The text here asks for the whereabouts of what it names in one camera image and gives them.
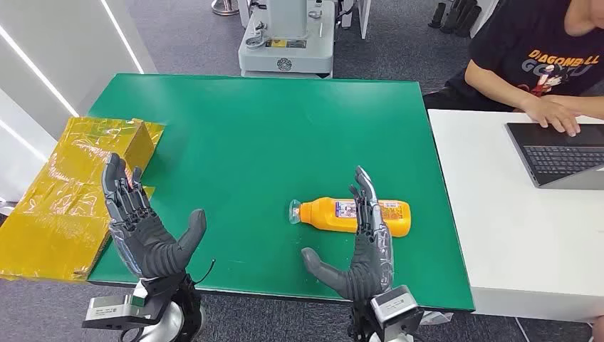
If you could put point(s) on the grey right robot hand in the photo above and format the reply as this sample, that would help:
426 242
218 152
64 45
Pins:
370 264

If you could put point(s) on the person's right hand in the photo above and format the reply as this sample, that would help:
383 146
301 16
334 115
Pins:
549 115

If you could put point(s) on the chrome stand base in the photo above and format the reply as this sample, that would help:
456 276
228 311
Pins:
225 7

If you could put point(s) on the white table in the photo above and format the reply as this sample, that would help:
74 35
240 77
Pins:
509 236

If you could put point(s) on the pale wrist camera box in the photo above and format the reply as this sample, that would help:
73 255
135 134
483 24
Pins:
394 307
111 311

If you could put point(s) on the yellow tape-wrapped cardboard box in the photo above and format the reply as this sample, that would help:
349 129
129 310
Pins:
66 207

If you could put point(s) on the dark grey laptop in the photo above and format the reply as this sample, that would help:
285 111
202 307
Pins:
557 156

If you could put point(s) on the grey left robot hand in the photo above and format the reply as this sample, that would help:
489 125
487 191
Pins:
141 240

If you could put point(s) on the orange bottle with clear cap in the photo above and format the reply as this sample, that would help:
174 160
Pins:
325 215

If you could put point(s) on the black objects on floor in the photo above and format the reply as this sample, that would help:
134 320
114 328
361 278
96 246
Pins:
455 19

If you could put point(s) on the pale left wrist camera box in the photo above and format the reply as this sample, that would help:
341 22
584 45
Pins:
111 311

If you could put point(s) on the person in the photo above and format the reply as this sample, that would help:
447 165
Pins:
514 52

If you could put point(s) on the grey machine base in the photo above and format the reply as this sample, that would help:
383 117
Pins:
288 47

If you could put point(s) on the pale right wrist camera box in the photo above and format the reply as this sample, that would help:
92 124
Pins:
394 307

